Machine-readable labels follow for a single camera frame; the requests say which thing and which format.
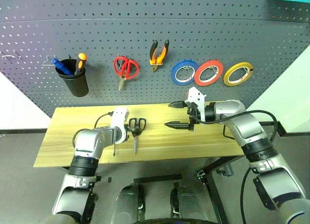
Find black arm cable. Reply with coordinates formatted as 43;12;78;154
72;112;114;148
197;110;279;224

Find silver dark rounded robot leg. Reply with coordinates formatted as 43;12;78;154
169;182;207;223
114;184;146;223

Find black plastic tool cup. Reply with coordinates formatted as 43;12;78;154
55;59;90;98

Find black metal table frame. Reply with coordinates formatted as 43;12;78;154
196;155;245;224

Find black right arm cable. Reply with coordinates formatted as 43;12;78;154
197;110;279;224

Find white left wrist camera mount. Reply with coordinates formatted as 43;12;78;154
110;107;129;144

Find grey table clamp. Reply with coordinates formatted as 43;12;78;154
217;164;234;177

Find black metal side rail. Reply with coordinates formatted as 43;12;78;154
259;120;310;138

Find dark grey metal pegboard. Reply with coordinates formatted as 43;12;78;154
0;0;310;118

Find yellow tape roll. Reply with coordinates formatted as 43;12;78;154
223;62;254;86

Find red handled scissors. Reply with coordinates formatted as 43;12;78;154
113;55;140;92

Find silver wire pegboard hook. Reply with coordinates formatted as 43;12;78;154
43;55;58;66

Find red tape roll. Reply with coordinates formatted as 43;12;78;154
194;60;224;86

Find orange black handled pliers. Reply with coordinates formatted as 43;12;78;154
149;39;170;73

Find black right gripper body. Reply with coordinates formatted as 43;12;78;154
186;103;202;132

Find black flat plate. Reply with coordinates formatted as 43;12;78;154
133;174;183;185

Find white pegboard hook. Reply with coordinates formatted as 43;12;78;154
0;50;21;61

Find black handled scissors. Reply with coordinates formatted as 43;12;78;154
127;117;147;155

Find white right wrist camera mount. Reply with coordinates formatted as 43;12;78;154
185;86;207;122

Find blue tape roll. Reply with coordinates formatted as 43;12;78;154
170;60;199;86

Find orange black handled screwdriver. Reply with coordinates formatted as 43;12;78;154
74;52;88;76

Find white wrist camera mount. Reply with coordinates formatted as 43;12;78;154
110;107;129;144
185;86;207;122

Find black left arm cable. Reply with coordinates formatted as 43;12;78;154
72;112;114;148

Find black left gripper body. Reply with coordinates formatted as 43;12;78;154
124;124;134;141

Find blue handled tool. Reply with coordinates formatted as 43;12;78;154
50;57;75;76

